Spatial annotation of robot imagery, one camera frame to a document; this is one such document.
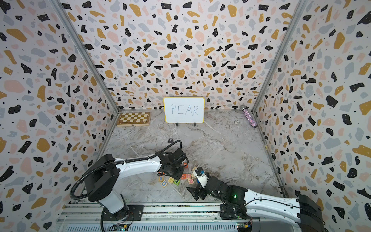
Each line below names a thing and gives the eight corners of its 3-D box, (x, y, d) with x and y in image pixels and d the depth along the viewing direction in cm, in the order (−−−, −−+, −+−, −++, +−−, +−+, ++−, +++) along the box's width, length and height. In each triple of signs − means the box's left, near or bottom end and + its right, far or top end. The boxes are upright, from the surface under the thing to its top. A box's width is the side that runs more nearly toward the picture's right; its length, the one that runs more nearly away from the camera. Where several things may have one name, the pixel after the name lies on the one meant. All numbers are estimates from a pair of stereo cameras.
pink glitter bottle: (252, 128, 113) (253, 125, 110) (239, 108, 128) (240, 105, 125) (256, 127, 114) (258, 124, 111) (243, 108, 128) (244, 104, 125)
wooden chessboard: (117, 127, 113) (115, 123, 110) (123, 114, 122) (121, 111, 119) (148, 127, 113) (146, 124, 110) (151, 115, 122) (150, 111, 119)
